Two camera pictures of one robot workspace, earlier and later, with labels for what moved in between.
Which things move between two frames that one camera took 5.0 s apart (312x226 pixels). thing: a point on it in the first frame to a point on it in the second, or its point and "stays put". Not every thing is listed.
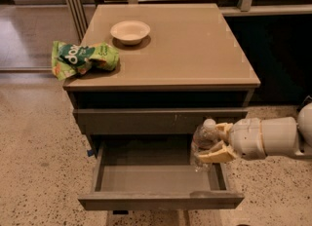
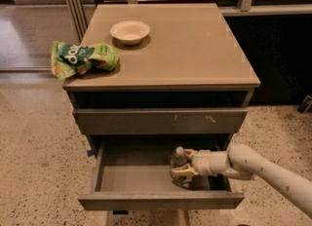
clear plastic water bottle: x=206 y=136 to x=178 y=159
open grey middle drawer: x=158 y=176 stays put
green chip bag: x=68 y=59 stays put
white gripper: x=246 y=137 to x=204 y=163
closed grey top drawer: x=149 y=122 stays put
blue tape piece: x=90 y=152 stays put
